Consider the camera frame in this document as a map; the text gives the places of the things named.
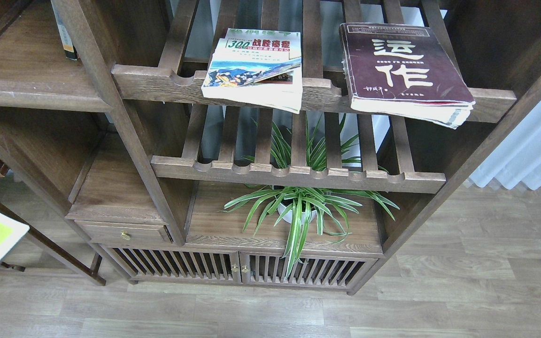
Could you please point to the white blue 300 book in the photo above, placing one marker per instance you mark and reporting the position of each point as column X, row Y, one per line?
column 259, row 67

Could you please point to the white plant pot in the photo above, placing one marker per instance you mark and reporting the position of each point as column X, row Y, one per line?
column 286, row 213

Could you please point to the wooden furniture at left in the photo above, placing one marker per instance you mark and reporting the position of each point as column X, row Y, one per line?
column 51, row 248

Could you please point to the upright book on shelf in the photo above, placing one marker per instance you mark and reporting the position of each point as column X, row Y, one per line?
column 67, row 44

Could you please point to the dark wooden bookshelf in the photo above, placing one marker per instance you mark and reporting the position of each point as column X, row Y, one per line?
column 123, row 140

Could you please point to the brass drawer knob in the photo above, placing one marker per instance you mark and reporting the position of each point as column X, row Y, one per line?
column 124, row 235

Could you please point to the maroon book white characters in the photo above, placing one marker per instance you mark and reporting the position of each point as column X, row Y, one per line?
column 403, row 70

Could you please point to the white curtain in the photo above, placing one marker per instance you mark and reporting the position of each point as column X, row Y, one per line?
column 517, row 159

